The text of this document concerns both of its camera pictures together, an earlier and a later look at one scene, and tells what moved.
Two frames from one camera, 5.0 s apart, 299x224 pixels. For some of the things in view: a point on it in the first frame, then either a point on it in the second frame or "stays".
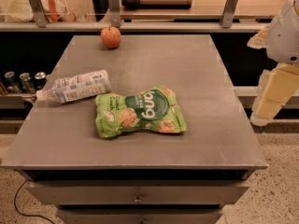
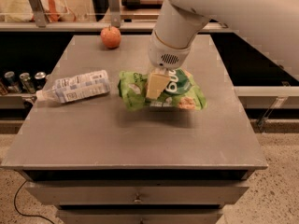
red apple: (110, 36) stays
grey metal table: (139, 177) stays
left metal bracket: (35, 0) stays
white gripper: (284, 37) -> (164, 55)
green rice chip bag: (155, 107) -> (181, 91)
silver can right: (39, 80) stays
